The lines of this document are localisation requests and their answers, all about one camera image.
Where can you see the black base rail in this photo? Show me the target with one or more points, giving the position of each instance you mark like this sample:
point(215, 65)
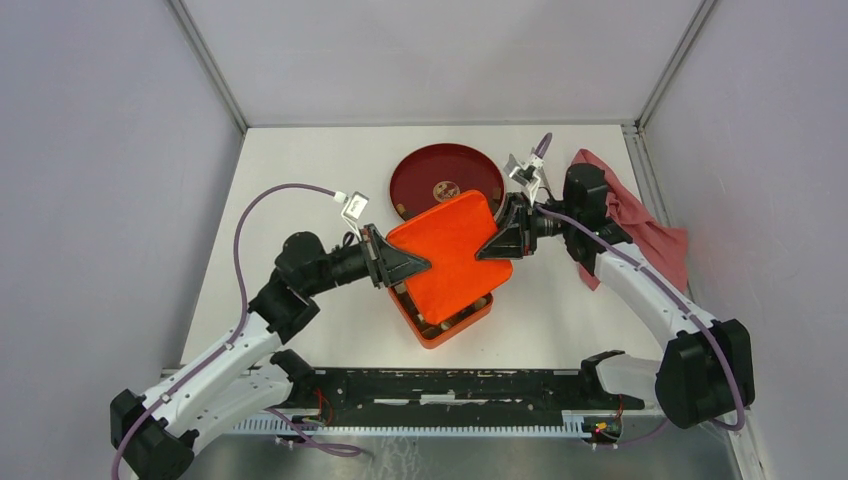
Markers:
point(353, 397)

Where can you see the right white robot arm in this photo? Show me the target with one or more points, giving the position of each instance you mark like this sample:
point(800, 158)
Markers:
point(705, 373)

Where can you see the orange chocolate box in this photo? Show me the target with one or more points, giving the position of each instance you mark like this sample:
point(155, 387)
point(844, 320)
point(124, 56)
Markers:
point(430, 335)

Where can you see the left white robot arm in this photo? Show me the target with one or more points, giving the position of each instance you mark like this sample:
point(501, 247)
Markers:
point(159, 432)

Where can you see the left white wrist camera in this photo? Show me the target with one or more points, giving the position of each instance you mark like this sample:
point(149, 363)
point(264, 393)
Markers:
point(353, 206)

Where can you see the orange box lid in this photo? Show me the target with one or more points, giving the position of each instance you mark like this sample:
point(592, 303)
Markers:
point(449, 236)

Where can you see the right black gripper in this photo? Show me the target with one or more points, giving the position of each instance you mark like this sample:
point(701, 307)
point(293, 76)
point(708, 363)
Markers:
point(515, 235)

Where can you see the round red tray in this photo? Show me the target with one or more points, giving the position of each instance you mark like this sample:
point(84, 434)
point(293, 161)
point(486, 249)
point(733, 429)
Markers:
point(436, 173)

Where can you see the pink cloth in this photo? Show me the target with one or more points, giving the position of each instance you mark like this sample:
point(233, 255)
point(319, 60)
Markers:
point(664, 247)

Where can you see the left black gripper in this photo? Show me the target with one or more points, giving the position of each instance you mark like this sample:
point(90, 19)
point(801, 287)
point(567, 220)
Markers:
point(387, 264)

